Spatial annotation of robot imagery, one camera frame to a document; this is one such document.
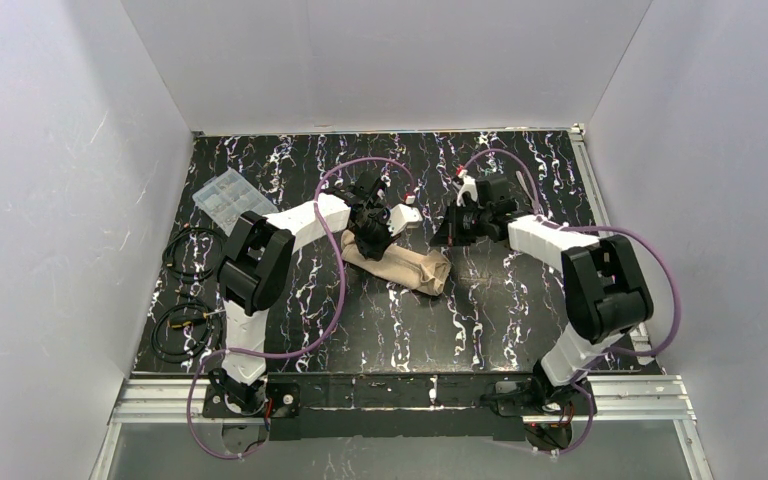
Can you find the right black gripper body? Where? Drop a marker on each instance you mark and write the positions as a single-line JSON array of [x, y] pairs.
[[459, 225]]

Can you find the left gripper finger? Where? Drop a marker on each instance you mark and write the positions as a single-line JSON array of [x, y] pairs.
[[385, 238], [369, 250]]

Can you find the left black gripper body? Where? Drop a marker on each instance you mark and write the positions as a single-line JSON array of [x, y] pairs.
[[371, 232]]

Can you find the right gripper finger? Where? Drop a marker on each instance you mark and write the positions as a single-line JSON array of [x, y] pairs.
[[456, 238], [449, 221]]

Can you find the beige cloth napkin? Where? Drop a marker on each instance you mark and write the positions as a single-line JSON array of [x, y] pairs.
[[424, 273]]

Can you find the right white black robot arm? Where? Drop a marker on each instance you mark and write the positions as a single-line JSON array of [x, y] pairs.
[[605, 291]]

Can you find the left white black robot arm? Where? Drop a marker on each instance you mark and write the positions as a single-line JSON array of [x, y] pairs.
[[257, 257]]

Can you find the clear plastic screw box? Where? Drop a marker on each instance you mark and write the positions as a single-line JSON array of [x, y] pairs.
[[226, 197]]

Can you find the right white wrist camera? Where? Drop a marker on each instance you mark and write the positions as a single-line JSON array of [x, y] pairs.
[[467, 193]]

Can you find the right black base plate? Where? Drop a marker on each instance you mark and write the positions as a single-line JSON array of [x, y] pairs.
[[527, 397]]

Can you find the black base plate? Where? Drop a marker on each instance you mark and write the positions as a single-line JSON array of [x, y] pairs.
[[527, 397], [227, 398]]

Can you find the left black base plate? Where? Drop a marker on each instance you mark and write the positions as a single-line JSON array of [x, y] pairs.
[[227, 398]]

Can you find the aluminium frame rail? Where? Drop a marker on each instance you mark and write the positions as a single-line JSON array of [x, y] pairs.
[[174, 400]]

